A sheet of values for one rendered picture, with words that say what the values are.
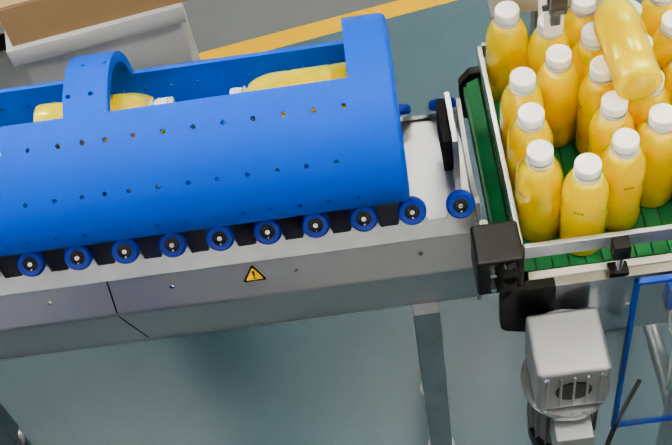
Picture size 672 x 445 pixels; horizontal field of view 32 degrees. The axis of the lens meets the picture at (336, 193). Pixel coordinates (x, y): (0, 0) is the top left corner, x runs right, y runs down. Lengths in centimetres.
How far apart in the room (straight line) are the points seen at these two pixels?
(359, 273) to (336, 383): 90
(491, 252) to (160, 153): 50
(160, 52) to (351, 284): 60
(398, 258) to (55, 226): 53
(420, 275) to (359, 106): 38
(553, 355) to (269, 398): 111
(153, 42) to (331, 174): 64
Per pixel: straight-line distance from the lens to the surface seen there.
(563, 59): 182
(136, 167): 168
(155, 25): 215
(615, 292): 187
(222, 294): 191
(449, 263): 189
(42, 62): 220
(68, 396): 290
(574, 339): 182
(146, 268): 189
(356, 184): 168
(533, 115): 175
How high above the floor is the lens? 245
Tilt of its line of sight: 54 degrees down
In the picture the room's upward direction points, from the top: 12 degrees counter-clockwise
